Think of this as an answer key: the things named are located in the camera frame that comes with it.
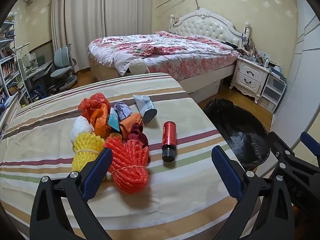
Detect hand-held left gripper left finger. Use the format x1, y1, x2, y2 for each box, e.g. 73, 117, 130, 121
30, 147, 113, 240

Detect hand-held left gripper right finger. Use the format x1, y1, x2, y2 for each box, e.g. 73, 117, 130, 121
211, 145, 295, 240

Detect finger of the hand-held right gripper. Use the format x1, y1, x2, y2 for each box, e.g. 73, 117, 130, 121
267, 131, 300, 165
300, 131, 320, 155

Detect red foam fruit net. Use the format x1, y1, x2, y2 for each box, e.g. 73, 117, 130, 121
104, 136, 150, 194

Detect yellow foam fruit net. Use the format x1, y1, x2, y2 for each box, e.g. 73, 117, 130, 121
72, 133, 105, 173

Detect black-lined waste bin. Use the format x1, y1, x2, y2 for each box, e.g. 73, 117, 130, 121
203, 98, 272, 170

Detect white foam fruit net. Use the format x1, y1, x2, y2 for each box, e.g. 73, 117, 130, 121
70, 116, 94, 144

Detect orange plastic bag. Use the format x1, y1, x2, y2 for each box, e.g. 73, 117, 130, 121
90, 104, 112, 139

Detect teal and white sachet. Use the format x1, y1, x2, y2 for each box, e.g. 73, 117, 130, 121
108, 114, 122, 134

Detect dark red wrapper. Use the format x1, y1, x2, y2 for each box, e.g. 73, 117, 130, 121
128, 123, 150, 148

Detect orange paper wrapper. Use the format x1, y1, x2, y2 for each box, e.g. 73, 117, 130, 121
119, 112, 143, 135

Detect red bottle with black cap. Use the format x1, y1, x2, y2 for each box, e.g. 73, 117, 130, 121
162, 121, 177, 162

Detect lilac paper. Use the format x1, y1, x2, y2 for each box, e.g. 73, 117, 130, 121
114, 102, 133, 120

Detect red plastic bag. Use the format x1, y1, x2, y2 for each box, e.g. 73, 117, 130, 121
78, 93, 111, 120

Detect white-grey squeeze tube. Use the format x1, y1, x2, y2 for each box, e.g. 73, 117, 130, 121
133, 94, 158, 124

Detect clear plastic drawer unit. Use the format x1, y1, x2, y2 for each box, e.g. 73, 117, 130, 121
257, 74, 287, 113

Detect striped bed sheet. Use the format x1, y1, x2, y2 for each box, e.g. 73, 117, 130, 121
0, 73, 260, 240

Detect white nightstand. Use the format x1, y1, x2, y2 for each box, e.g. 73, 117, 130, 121
230, 56, 270, 104

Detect white storage box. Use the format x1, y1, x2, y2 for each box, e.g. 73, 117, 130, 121
180, 79, 222, 103

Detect white wardrobe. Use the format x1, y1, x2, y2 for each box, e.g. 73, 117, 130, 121
272, 0, 320, 150

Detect nightstand clutter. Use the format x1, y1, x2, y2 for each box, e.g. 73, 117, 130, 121
240, 22, 278, 68

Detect blue crate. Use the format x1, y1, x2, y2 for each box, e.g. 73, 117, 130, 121
32, 85, 48, 98

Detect white volleyball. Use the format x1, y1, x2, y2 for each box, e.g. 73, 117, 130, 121
129, 59, 147, 75

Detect study desk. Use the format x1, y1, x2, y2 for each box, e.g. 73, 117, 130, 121
19, 52, 54, 98

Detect grey desk chair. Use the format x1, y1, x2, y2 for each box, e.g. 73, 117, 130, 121
50, 45, 78, 92

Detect bookshelf with books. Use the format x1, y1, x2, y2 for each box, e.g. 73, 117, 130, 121
0, 15, 28, 105

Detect bed with white tufted headboard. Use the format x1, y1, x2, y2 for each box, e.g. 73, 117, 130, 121
87, 7, 244, 100

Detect floral quilt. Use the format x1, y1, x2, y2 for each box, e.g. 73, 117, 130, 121
88, 31, 239, 77

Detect beige curtains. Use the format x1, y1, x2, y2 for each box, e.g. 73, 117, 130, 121
51, 0, 153, 72

